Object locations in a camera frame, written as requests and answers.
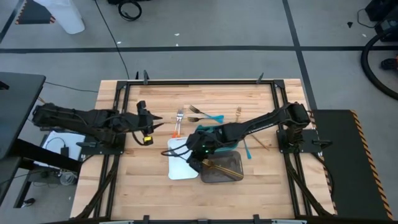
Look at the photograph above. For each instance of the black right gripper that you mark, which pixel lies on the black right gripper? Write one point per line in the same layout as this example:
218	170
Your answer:
203	144

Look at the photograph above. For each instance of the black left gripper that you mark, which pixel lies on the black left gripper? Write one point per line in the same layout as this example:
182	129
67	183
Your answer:
138	123

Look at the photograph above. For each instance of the white plastic bin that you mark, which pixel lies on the white plastic bin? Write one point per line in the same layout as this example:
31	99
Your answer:
180	168

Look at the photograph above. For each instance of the smoky grey transparent bin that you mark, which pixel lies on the smoky grey transparent bin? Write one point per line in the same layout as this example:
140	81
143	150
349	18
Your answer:
230	161

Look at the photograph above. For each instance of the teal plastic bin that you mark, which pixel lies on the teal plastic bin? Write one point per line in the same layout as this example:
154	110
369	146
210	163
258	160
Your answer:
202	127

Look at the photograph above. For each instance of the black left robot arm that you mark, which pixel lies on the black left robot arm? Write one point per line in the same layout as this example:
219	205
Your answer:
77	119

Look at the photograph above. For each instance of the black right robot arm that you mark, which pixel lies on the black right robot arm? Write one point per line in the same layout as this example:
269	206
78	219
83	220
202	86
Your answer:
264	119

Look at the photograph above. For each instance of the small black power adapter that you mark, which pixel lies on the small black power adapter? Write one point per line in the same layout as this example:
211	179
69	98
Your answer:
64	151

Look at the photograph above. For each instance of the black desk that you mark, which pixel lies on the black desk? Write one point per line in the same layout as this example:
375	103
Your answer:
18	102

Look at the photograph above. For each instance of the large black hazard-striped mat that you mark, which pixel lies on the large black hazard-striped mat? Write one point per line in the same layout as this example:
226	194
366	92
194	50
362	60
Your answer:
351	171

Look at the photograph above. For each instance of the small black hazard-striped mat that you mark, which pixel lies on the small black hazard-striped mat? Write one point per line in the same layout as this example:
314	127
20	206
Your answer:
32	15

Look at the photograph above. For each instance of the black and red object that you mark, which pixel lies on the black and red object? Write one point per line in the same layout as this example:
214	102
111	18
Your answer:
388	63

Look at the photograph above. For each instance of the black equipment box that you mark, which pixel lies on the black equipment box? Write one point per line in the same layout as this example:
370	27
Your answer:
385	12

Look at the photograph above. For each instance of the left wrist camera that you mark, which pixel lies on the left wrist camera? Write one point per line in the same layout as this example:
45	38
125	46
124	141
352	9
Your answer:
142	107

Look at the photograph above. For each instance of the black aluminium table frame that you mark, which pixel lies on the black aluminium table frame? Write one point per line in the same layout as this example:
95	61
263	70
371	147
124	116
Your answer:
202	82

